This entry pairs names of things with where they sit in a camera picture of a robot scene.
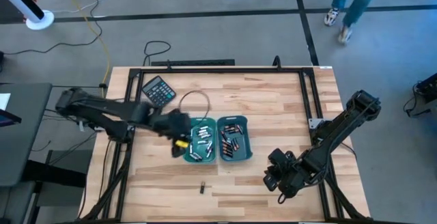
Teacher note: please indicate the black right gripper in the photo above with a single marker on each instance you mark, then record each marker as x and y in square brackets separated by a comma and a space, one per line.
[285, 169]

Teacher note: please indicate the black aluminium table frame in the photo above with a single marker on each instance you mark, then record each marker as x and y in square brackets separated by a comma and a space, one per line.
[222, 70]

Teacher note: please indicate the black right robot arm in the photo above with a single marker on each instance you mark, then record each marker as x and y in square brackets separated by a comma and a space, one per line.
[341, 128]

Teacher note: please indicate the green plastic bin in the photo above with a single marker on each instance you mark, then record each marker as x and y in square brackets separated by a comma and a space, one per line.
[199, 149]

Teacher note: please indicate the yellow tape strip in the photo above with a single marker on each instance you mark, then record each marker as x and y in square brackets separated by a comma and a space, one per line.
[181, 144]

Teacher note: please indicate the dark tablet device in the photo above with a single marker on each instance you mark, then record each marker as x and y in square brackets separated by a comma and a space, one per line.
[8, 119]

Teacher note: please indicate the white pole with round base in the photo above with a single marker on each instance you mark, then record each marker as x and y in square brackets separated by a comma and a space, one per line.
[40, 20]

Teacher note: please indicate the blue plastic bin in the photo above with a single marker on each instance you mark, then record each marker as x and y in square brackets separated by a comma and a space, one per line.
[245, 149]

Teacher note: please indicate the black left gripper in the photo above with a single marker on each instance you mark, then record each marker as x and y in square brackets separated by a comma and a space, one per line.
[170, 123]

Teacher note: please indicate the black desk base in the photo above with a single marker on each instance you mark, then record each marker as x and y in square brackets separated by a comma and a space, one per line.
[51, 174]

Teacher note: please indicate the white paper sheet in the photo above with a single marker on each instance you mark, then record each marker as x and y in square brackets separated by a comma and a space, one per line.
[4, 101]

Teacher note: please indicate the black desk calculator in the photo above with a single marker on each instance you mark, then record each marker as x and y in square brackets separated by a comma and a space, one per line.
[158, 91]

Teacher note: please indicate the grey desk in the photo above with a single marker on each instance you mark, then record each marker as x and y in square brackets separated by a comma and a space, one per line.
[24, 142]

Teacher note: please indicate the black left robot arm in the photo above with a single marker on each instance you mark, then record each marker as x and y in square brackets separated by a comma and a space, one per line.
[102, 109]

